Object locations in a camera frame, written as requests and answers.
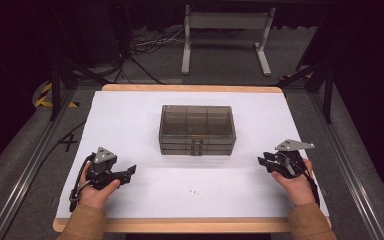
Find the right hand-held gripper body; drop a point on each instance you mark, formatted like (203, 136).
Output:
(290, 163)

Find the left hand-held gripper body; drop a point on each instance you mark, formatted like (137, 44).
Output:
(104, 160)

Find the smoky transparent drawer box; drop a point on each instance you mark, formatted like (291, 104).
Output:
(196, 123)

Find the person's right hand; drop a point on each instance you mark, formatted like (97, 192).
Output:
(296, 190)

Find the person's left hand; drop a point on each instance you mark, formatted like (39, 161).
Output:
(95, 196)

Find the white table cover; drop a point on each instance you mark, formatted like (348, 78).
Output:
(130, 116)

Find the black metal stand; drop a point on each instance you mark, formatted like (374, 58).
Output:
(56, 90)
(328, 93)

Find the yellow black floor tape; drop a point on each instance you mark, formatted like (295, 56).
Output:
(45, 98)

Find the white metal stand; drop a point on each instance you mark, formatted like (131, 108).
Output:
(226, 20)

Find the aluminium floor rail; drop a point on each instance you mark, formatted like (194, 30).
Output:
(350, 166)
(30, 166)

